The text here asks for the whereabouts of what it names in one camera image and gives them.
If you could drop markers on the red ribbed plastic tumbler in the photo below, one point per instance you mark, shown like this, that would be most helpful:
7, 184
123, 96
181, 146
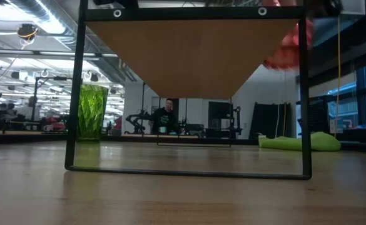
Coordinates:
284, 53

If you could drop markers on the green faceted plastic tumbler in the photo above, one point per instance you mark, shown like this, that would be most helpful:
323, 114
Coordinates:
92, 112

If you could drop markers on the black background robot arm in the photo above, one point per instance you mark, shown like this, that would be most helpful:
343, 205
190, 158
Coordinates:
135, 120

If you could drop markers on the ceiling dome fixture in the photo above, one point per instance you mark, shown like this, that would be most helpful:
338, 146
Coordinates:
27, 31

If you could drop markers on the person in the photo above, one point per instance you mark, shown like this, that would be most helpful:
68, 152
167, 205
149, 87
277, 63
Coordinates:
29, 109
164, 117

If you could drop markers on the black folding panel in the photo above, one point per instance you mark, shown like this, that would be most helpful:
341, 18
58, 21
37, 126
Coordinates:
270, 120

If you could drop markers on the green folded cloth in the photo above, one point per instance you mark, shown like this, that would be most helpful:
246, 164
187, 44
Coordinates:
320, 142

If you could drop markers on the white and teal mug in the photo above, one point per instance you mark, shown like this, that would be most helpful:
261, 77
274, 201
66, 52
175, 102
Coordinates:
162, 129

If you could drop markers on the black cabinet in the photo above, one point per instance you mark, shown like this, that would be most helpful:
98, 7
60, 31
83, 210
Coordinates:
220, 115

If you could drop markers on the wooden shelf with black frame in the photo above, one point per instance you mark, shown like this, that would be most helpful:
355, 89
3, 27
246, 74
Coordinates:
195, 56

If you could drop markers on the black aluminium table frame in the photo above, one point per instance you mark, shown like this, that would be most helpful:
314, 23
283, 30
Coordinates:
29, 139

